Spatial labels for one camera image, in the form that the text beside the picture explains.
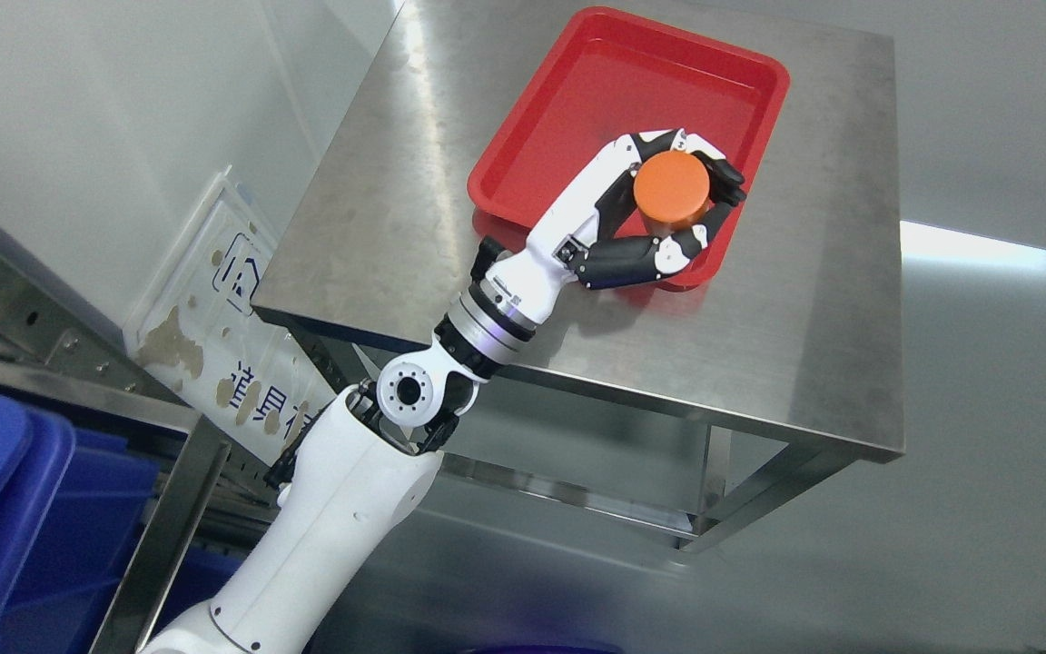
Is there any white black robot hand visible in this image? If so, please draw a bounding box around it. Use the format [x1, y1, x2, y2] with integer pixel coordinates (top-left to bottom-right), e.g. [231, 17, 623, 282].
[486, 128, 745, 326]

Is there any orange cylindrical capacitor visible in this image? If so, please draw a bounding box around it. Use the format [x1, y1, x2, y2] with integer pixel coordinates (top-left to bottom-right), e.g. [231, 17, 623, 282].
[634, 150, 710, 234]

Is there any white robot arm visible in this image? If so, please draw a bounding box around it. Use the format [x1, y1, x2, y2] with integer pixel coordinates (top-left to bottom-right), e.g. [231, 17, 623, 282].
[144, 240, 567, 653]

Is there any metal shelf rack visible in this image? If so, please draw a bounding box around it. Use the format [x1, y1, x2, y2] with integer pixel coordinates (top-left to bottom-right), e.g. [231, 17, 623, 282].
[0, 255, 277, 653]

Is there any red plastic tray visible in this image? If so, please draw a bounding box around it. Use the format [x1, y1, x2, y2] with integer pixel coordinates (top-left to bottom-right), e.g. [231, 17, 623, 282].
[468, 7, 790, 290]

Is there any stainless steel table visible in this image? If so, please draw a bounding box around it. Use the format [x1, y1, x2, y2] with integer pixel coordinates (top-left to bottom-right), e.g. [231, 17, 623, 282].
[254, 1, 905, 551]

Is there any white sign with blue text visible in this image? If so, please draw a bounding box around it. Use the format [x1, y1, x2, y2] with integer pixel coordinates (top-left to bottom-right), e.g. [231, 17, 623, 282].
[122, 170, 335, 464]

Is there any blue bin upper left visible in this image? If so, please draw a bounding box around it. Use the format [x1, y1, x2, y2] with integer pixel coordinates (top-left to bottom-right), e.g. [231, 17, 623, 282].
[0, 394, 161, 653]

